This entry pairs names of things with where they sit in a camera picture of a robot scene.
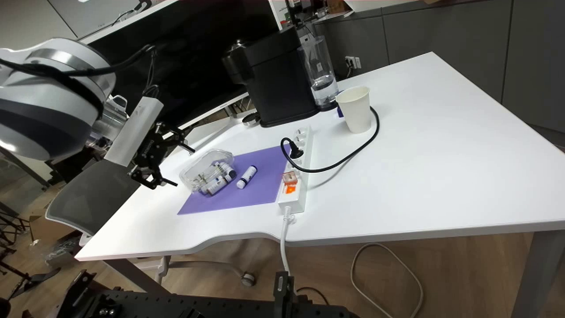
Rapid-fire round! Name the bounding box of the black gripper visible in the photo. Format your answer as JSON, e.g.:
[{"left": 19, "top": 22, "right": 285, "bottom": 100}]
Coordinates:
[{"left": 132, "top": 119, "right": 197, "bottom": 190}]

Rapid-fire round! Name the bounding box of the white bottle dark cap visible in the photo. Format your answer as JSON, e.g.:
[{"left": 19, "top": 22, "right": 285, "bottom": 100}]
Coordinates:
[
  {"left": 202, "top": 174, "right": 229, "bottom": 195},
  {"left": 214, "top": 158, "right": 237, "bottom": 181}
]

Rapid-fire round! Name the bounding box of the loose white small bottle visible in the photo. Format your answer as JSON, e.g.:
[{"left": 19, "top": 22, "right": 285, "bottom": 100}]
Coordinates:
[{"left": 236, "top": 164, "right": 260, "bottom": 190}]

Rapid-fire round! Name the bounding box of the grey office chair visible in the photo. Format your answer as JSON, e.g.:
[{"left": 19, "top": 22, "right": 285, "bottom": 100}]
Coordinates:
[{"left": 45, "top": 157, "right": 144, "bottom": 238}]

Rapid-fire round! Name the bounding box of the purple mat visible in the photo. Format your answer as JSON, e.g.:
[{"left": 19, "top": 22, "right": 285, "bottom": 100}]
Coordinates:
[{"left": 177, "top": 144, "right": 290, "bottom": 217}]

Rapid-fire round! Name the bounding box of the white power strip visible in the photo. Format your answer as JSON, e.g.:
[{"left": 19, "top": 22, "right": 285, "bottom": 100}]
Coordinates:
[{"left": 278, "top": 125, "right": 315, "bottom": 220}]

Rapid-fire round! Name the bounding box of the black coffee machine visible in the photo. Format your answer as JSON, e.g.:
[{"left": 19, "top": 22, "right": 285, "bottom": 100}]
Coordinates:
[{"left": 222, "top": 24, "right": 324, "bottom": 128}]

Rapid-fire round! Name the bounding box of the black perforated breadboard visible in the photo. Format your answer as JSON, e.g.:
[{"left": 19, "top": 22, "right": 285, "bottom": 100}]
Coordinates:
[{"left": 56, "top": 270, "right": 361, "bottom": 318}]

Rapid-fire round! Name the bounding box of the clear water tank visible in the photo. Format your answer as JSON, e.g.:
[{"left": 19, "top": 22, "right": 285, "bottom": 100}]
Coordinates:
[{"left": 297, "top": 22, "right": 342, "bottom": 111}]

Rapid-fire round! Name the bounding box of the white paper cup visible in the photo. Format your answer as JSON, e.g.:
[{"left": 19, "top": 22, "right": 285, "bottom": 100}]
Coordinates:
[{"left": 335, "top": 84, "right": 375, "bottom": 134}]

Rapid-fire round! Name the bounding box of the grey table leg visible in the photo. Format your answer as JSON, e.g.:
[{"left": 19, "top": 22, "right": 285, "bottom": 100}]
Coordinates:
[{"left": 511, "top": 229, "right": 565, "bottom": 318}]

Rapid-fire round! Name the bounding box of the silver wrist camera bar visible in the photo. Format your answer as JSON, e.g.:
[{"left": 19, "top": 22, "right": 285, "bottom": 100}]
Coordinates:
[{"left": 105, "top": 95, "right": 165, "bottom": 167}]

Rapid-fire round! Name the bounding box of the white power strip cable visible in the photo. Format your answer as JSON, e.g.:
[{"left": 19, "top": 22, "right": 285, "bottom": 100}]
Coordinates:
[{"left": 280, "top": 213, "right": 297, "bottom": 278}]

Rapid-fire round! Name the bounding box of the black plug with cable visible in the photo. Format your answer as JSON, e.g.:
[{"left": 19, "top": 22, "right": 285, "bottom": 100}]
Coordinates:
[{"left": 280, "top": 104, "right": 382, "bottom": 174}]

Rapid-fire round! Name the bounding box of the white cable loop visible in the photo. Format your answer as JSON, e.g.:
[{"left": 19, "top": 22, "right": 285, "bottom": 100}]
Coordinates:
[{"left": 350, "top": 241, "right": 426, "bottom": 318}]

